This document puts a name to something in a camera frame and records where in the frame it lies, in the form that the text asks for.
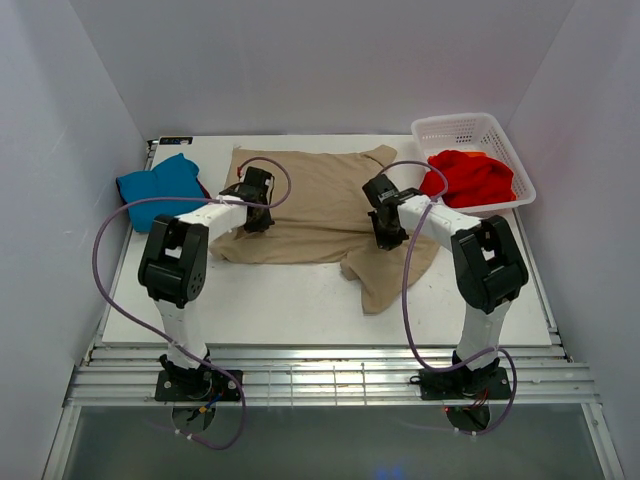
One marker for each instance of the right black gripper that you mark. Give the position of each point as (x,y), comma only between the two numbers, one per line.
(387,229)

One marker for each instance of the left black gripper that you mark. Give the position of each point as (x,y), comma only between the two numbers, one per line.
(258,217)

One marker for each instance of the beige t shirt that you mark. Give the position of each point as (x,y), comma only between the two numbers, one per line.
(324,219)

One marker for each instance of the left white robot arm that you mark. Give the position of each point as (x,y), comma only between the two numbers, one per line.
(174,262)

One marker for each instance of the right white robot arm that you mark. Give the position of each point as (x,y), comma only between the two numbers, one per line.
(489,268)

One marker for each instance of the folded dark red shirt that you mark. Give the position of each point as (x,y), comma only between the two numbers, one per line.
(203,189)

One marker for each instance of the folded blue t shirt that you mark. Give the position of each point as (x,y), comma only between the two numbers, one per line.
(174,177)

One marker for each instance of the red t shirt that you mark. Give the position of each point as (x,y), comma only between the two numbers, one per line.
(473,181)

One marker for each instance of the white plastic basket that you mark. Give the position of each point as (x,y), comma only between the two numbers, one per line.
(475,132)

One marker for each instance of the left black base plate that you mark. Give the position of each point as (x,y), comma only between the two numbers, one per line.
(200,387)

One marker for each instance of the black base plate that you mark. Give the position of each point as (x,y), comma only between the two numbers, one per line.
(461,385)
(200,387)

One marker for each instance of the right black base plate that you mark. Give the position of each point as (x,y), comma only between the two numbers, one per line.
(461,385)

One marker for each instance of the aluminium frame rails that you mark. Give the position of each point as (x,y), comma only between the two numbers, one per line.
(334,377)

